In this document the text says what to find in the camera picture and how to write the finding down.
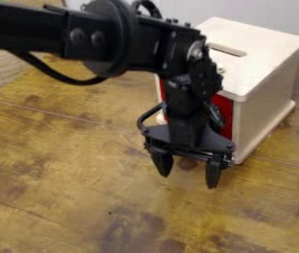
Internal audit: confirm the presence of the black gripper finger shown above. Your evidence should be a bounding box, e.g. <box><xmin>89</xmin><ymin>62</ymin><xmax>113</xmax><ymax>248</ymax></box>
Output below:
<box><xmin>149</xmin><ymin>148</ymin><xmax>173</xmax><ymax>177</ymax></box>
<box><xmin>206</xmin><ymin>161</ymin><xmax>222</xmax><ymax>189</ymax></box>

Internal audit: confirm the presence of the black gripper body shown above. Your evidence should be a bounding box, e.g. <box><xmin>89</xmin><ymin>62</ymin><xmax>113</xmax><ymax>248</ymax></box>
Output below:
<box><xmin>141</xmin><ymin>81</ymin><xmax>235</xmax><ymax>165</ymax></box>

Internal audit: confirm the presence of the white wooden box cabinet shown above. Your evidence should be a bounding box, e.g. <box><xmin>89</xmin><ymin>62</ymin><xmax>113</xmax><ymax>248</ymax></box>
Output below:
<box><xmin>152</xmin><ymin>16</ymin><xmax>299</xmax><ymax>166</ymax></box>

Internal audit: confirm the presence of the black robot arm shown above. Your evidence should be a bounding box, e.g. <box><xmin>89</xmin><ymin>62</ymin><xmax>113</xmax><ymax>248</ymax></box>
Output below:
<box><xmin>0</xmin><ymin>0</ymin><xmax>235</xmax><ymax>188</ymax></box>

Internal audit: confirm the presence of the black metal drawer handle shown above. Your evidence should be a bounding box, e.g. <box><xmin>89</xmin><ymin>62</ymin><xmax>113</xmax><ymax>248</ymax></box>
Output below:
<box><xmin>136</xmin><ymin>102</ymin><xmax>161</xmax><ymax>132</ymax></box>

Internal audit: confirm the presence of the red drawer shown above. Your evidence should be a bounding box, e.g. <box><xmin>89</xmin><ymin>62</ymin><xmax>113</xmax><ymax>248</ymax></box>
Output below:
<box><xmin>155</xmin><ymin>79</ymin><xmax>234</xmax><ymax>139</ymax></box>

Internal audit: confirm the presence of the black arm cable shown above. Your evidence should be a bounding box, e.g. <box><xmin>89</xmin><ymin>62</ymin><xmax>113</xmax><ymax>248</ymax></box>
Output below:
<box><xmin>11</xmin><ymin>0</ymin><xmax>163</xmax><ymax>87</ymax></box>

